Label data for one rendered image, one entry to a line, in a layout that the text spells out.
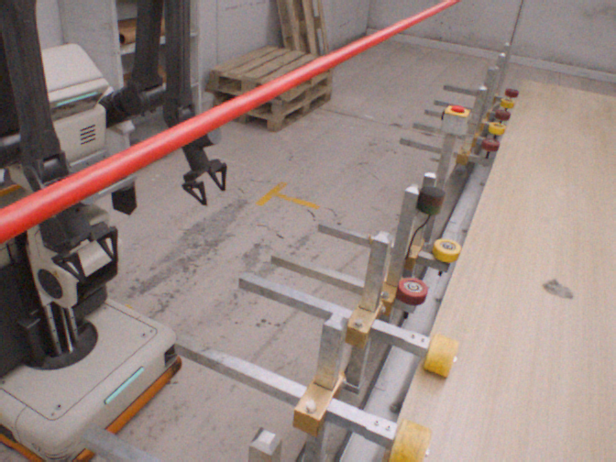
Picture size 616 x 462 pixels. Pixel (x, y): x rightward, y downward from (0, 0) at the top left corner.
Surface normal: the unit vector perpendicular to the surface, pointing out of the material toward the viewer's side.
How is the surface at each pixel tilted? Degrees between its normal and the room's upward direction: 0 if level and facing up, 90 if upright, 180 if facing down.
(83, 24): 90
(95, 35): 90
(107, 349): 0
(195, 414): 0
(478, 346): 0
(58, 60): 42
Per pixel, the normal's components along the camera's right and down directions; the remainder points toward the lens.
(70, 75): 0.66, -0.41
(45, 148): 0.88, 0.32
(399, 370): 0.08, -0.84
